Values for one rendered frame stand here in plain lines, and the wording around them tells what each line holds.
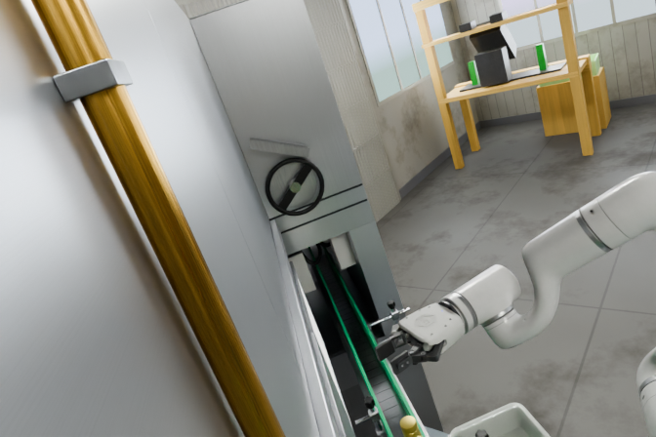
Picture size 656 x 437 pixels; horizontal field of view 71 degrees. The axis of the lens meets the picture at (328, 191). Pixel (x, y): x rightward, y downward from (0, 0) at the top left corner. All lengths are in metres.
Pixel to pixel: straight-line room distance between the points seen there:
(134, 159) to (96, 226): 0.04
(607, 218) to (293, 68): 1.10
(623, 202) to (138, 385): 0.84
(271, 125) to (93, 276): 1.48
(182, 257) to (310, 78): 1.44
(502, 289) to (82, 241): 0.93
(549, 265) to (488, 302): 0.15
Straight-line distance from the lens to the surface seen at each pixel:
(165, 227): 0.24
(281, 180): 1.68
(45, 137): 0.20
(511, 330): 1.03
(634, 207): 0.92
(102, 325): 0.18
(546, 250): 0.96
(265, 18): 1.65
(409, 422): 1.07
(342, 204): 1.74
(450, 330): 0.96
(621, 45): 7.51
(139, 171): 0.24
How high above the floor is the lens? 2.08
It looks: 17 degrees down
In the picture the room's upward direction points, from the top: 19 degrees counter-clockwise
